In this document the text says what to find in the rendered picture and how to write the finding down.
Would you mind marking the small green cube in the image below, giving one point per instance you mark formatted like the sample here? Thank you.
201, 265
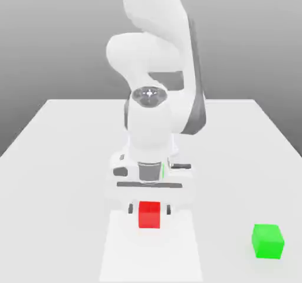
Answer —
267, 241

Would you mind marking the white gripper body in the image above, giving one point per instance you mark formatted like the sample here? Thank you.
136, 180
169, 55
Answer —
149, 185

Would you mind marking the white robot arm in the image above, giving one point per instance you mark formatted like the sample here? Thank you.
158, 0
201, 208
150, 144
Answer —
151, 127

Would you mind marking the small red cube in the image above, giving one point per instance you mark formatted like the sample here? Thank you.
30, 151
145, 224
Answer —
149, 217

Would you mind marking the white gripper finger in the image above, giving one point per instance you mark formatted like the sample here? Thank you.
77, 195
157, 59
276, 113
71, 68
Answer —
168, 209
130, 209

